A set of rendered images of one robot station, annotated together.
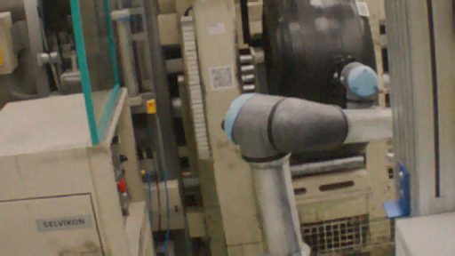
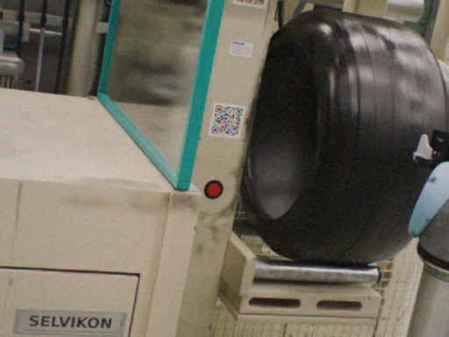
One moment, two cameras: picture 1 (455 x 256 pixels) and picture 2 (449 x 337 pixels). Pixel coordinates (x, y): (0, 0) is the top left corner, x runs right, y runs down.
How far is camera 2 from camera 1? 0.95 m
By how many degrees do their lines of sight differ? 18
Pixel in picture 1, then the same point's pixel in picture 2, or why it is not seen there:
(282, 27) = (346, 71)
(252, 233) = not seen: outside the picture
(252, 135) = not seen: outside the picture
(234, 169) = (202, 254)
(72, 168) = (124, 225)
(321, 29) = (399, 88)
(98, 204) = (145, 295)
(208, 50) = (221, 76)
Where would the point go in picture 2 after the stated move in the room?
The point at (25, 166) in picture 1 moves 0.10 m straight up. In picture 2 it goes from (33, 205) to (44, 129)
